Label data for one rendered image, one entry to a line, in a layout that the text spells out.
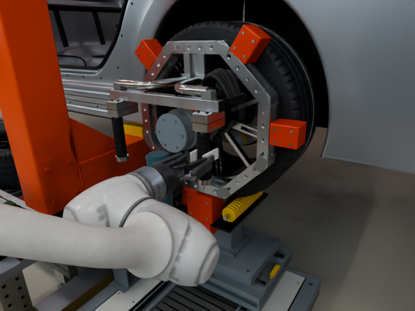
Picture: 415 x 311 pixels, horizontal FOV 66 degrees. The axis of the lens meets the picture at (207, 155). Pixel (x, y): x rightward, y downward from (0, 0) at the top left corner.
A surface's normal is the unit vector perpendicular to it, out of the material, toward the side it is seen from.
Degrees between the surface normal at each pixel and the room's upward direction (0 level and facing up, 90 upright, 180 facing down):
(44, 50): 90
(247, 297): 90
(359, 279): 0
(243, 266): 0
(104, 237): 40
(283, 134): 90
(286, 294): 0
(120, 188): 15
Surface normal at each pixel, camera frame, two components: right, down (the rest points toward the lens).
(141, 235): 0.61, -0.70
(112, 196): 0.18, -0.76
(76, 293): -0.03, -0.93
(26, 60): 0.83, 0.18
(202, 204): -0.56, 0.31
